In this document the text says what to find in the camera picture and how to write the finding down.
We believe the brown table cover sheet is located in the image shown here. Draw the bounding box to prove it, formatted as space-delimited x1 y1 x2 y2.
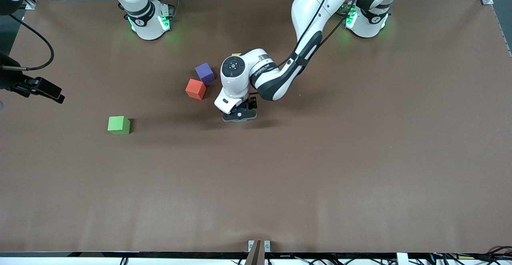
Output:
0 0 512 254

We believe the green cube block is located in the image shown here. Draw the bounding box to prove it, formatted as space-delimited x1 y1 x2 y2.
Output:
107 116 131 135

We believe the metal table clamp bracket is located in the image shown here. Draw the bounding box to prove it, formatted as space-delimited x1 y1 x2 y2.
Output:
248 240 271 265

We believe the purple cube block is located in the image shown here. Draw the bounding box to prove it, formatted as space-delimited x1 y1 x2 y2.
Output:
195 62 216 84

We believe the orange cube block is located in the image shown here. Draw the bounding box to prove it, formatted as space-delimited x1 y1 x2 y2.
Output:
185 79 207 100

